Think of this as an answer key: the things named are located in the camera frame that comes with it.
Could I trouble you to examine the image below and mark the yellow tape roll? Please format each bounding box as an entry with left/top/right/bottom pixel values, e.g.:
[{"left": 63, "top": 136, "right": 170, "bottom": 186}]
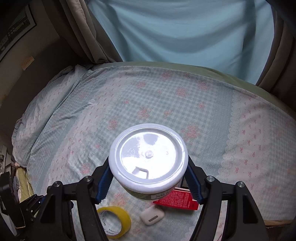
[{"left": 97, "top": 206, "right": 132, "bottom": 239}]

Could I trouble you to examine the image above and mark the red cardboard box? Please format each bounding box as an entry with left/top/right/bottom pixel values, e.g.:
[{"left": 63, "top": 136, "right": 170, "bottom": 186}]
[{"left": 153, "top": 188, "right": 199, "bottom": 210}]

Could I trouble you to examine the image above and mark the white earbuds case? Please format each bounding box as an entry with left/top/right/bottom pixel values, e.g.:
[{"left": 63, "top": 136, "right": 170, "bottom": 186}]
[{"left": 140, "top": 205, "right": 165, "bottom": 226}]

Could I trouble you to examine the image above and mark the green jar white lid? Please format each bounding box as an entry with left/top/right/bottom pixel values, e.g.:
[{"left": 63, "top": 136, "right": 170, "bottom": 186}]
[{"left": 108, "top": 123, "right": 189, "bottom": 201}]

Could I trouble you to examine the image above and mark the brown cardboard box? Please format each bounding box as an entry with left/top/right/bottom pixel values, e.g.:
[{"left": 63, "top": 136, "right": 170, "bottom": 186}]
[{"left": 264, "top": 219, "right": 292, "bottom": 227}]

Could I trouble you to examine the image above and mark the checkered floral bed sheet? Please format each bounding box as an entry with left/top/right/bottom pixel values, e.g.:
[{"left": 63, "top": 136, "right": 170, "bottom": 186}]
[{"left": 11, "top": 64, "right": 296, "bottom": 241}]

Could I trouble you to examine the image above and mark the white pillow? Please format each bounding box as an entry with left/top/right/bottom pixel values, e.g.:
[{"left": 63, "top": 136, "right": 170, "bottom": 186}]
[{"left": 11, "top": 65, "right": 87, "bottom": 168}]

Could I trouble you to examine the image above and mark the beige curtain right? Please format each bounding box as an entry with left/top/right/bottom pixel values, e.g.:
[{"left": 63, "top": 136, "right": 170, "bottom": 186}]
[{"left": 256, "top": 10, "right": 295, "bottom": 102}]

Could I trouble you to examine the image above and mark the beige curtain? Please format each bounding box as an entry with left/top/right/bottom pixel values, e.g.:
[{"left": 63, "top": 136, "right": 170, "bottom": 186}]
[
  {"left": 256, "top": 10, "right": 295, "bottom": 102},
  {"left": 60, "top": 1, "right": 122, "bottom": 64}
]

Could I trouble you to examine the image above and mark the beige curtain left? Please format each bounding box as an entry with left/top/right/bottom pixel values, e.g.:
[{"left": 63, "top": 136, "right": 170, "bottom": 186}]
[{"left": 60, "top": 1, "right": 122, "bottom": 64}]

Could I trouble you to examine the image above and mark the light blue hanging cloth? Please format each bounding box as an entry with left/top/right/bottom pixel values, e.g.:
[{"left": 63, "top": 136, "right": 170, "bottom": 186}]
[{"left": 86, "top": 1, "right": 274, "bottom": 84}]

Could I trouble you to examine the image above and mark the framed wall poster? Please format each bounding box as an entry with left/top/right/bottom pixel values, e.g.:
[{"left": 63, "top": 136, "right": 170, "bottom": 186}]
[{"left": 1, "top": 4, "right": 37, "bottom": 61}]

